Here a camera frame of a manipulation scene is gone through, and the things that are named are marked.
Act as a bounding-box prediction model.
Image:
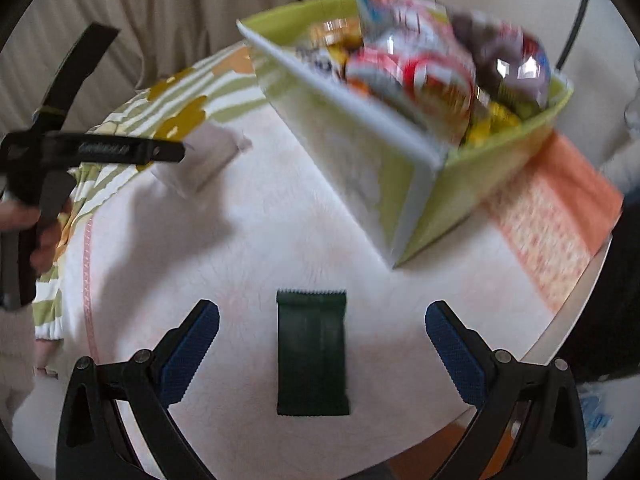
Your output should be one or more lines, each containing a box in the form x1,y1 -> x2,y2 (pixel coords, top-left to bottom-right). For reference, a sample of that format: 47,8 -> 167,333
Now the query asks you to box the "beige curtain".
0,0 -> 351,136

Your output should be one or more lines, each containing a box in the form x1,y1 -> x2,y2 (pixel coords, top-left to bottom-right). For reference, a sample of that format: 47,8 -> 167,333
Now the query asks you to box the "purple snack packet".
450,10 -> 553,111

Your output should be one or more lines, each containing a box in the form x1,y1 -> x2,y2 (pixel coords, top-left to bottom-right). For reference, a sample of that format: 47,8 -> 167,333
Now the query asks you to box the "black cable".
555,0 -> 596,76

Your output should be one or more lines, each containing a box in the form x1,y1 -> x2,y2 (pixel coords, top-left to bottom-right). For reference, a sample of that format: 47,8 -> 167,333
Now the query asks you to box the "person's left hand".
0,201 -> 62,275

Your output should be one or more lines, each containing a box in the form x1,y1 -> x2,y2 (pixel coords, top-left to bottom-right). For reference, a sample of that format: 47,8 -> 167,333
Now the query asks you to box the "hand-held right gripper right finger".
425,300 -> 588,480

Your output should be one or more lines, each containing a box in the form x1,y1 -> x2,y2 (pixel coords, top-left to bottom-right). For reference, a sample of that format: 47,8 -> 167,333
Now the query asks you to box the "green cardboard box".
236,0 -> 575,270

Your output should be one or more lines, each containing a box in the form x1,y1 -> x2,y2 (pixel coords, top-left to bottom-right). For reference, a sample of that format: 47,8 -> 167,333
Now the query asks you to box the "dark green snack packet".
276,289 -> 351,417

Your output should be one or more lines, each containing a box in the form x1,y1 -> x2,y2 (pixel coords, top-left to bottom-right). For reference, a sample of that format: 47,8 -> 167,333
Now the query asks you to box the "blue printed plastic bag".
580,385 -> 616,456

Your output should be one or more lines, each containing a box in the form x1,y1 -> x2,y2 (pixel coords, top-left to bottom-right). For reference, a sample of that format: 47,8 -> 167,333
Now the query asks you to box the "floral striped blanket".
30,42 -> 271,341

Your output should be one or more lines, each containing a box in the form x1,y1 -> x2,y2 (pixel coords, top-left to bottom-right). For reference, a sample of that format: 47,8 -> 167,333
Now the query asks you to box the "red and blue snack packet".
350,0 -> 451,51

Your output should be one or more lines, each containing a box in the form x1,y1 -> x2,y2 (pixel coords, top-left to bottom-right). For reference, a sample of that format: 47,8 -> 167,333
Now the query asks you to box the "grey snack packet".
150,122 -> 253,198

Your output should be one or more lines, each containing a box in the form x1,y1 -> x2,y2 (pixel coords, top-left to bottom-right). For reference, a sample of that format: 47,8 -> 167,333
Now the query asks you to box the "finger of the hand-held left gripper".
30,23 -> 121,133
0,131 -> 187,167

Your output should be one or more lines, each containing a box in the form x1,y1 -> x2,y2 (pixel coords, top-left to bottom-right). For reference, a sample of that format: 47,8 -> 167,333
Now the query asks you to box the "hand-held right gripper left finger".
56,299 -> 221,480

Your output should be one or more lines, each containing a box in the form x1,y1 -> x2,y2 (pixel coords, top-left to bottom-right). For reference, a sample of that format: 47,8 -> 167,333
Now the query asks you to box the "blue and yellow snack packet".
295,45 -> 348,81

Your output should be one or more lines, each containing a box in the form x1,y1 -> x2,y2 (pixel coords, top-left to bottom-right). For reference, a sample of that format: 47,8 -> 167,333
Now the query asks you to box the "orange snack packet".
310,17 -> 363,56

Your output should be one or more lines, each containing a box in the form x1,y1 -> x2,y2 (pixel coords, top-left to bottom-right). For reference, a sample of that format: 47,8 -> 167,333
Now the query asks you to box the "red and white snack packet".
347,47 -> 476,146

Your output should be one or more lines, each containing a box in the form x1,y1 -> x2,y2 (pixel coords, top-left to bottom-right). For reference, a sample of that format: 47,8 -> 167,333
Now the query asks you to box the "pink towel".
62,110 -> 626,480

